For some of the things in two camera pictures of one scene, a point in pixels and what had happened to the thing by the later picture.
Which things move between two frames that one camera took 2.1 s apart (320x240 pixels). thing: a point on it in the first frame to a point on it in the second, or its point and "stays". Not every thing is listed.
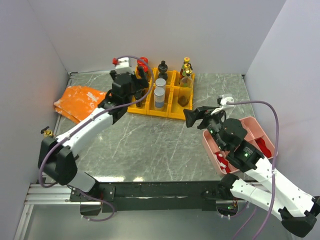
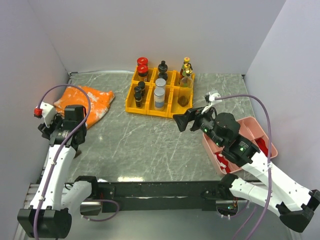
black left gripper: [140, 83] to [47, 131]
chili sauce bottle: [183, 71] stays
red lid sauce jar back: [143, 61] stays
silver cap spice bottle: [159, 96] stays
